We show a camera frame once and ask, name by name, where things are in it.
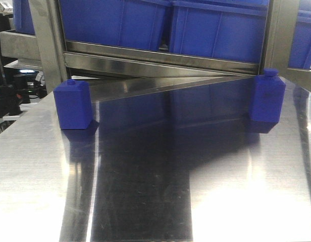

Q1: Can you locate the blue block part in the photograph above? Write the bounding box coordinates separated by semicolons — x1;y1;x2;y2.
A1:
246;68;286;134
53;79;98;137

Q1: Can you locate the stainless steel shelf rack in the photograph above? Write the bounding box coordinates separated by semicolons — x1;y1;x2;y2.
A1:
0;1;311;92

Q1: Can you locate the blue bin behind left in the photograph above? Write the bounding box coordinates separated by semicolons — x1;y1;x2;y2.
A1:
60;1;171;51

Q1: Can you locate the blue bin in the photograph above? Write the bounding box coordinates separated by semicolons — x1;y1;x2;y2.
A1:
288;10;311;70
169;1;267;64
60;1;171;51
13;0;35;35

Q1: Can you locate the blue bin behind right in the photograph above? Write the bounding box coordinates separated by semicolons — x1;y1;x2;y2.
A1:
169;1;267;64

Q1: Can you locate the black equipment in background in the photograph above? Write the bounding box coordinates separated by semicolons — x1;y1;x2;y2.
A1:
0;70;47;118

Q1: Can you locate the blue bin far right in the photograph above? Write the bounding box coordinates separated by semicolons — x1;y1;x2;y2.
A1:
288;10;311;70

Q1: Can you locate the blue bin far left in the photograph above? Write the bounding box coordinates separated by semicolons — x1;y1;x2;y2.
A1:
13;0;35;35

